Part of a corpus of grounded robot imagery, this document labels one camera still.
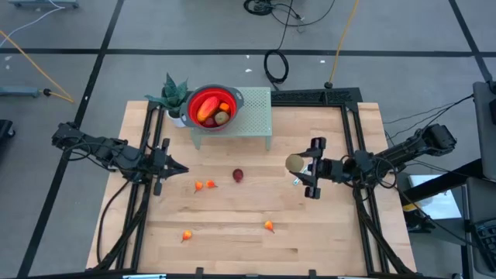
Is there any yellow hanging cable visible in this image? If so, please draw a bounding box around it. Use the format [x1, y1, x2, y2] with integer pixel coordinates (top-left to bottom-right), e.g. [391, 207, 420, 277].
[327, 0, 360, 89]

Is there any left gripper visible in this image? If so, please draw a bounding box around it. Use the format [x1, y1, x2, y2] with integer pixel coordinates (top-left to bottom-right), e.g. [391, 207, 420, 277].
[143, 138, 190, 197]

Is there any grey stand foot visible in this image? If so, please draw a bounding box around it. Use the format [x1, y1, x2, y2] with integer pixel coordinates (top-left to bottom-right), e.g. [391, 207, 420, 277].
[0, 85, 42, 98]
[8, 0, 80, 9]

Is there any white plant pot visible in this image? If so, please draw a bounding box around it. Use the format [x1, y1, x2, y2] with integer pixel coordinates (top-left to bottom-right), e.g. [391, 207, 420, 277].
[165, 109, 187, 129]

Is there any black hanging cable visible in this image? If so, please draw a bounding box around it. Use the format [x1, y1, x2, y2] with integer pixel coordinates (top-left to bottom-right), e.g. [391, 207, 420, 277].
[263, 0, 295, 91]

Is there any grey desk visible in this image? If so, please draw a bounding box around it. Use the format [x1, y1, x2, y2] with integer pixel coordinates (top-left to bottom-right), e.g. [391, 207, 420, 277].
[464, 176, 496, 278]

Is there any red grey collapsible colander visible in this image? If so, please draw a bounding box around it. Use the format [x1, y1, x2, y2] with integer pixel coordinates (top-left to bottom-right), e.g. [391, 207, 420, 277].
[184, 84, 246, 131]

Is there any yellow floor cable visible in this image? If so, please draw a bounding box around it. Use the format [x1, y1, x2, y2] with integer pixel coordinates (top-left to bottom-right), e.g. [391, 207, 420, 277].
[0, 29, 75, 104]

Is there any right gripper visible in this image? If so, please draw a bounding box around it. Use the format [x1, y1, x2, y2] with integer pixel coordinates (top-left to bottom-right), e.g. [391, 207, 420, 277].
[296, 137, 346, 200]

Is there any black aluminium table frame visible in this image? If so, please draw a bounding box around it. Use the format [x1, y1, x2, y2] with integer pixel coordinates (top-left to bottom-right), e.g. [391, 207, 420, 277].
[92, 87, 418, 277]

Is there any green snake plant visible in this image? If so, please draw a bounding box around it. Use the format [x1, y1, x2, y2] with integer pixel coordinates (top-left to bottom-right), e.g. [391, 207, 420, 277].
[144, 72, 191, 117]

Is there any pale green perforated shelf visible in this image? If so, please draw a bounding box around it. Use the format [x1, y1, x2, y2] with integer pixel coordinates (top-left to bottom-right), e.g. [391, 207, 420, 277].
[190, 86, 273, 151]

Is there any white box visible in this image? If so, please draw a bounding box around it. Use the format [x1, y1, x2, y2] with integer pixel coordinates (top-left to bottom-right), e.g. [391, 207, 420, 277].
[408, 173, 463, 221]

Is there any black keyboard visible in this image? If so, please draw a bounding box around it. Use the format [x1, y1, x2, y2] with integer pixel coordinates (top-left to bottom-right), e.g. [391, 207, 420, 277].
[474, 219, 496, 270]

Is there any black arm base cable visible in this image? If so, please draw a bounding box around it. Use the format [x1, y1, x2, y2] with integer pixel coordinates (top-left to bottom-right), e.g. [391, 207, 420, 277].
[95, 180, 131, 267]

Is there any white floor cable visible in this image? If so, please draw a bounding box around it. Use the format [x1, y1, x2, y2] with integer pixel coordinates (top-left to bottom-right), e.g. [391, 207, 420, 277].
[0, 0, 67, 38]

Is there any black cable bundle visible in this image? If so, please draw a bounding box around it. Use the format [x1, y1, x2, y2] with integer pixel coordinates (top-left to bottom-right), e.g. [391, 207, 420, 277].
[243, 0, 337, 28]

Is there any red orange mango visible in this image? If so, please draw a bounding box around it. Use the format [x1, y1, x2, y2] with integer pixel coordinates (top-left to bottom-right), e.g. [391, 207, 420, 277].
[195, 96, 222, 123]

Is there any black caster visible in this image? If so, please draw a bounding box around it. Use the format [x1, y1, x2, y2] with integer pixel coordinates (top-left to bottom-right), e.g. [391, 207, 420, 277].
[0, 119, 16, 140]

